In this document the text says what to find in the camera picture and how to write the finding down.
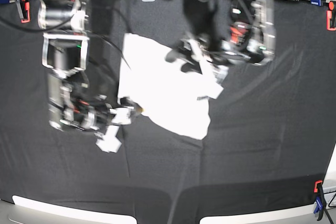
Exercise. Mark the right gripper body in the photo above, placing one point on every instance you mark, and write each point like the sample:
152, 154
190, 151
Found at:
107, 115

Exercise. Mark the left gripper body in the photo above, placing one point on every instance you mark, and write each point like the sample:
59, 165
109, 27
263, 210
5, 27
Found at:
214, 64

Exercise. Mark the white printed t-shirt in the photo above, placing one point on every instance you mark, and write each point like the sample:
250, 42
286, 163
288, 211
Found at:
172, 99

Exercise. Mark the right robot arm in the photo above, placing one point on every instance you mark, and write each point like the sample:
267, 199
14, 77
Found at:
66, 31

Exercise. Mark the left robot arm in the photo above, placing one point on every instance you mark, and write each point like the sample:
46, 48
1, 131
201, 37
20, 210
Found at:
252, 40

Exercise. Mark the black table cloth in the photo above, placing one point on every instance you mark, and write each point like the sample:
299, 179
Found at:
271, 137

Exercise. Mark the orange clamp top right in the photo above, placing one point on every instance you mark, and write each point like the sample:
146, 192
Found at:
331, 16

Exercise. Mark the orange clamp top left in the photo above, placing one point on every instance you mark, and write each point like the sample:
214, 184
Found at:
23, 7

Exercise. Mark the orange blue clamp bottom right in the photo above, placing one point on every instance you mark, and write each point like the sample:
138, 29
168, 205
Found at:
319, 200

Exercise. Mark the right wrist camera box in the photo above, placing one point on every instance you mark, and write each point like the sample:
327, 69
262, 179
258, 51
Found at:
109, 142

